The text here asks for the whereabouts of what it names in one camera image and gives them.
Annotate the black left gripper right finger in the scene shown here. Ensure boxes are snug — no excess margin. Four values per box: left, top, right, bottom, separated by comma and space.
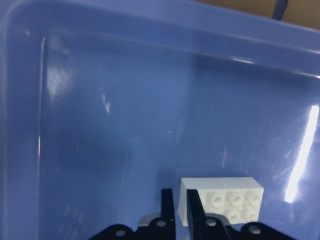
186, 189, 206, 240

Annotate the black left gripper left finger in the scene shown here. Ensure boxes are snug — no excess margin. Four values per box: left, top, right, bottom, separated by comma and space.
160, 188, 176, 240

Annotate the white block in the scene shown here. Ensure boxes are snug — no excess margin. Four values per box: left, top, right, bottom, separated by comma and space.
176, 176, 227, 227

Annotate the blue plastic tray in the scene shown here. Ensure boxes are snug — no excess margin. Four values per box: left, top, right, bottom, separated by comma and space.
0, 0, 320, 240

